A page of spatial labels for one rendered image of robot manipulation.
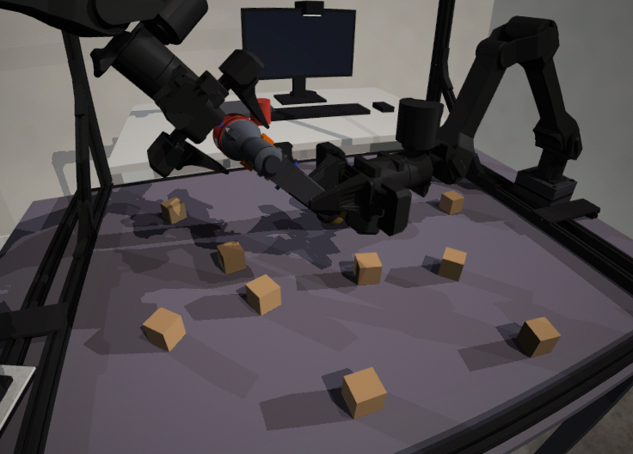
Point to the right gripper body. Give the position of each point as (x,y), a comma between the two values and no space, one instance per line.
(167,151)

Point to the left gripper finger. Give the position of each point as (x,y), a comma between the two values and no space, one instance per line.
(353,195)
(325,174)

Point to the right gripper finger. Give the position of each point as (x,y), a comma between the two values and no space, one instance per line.
(196,157)
(248,98)

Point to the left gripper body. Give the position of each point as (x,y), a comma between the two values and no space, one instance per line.
(385,165)

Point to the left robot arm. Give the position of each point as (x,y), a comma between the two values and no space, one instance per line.
(418,122)

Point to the tan cube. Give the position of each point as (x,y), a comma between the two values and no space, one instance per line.
(173,210)
(538,337)
(363,392)
(263,294)
(231,257)
(451,202)
(452,264)
(367,268)
(164,329)

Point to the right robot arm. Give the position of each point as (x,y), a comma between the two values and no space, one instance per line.
(137,55)

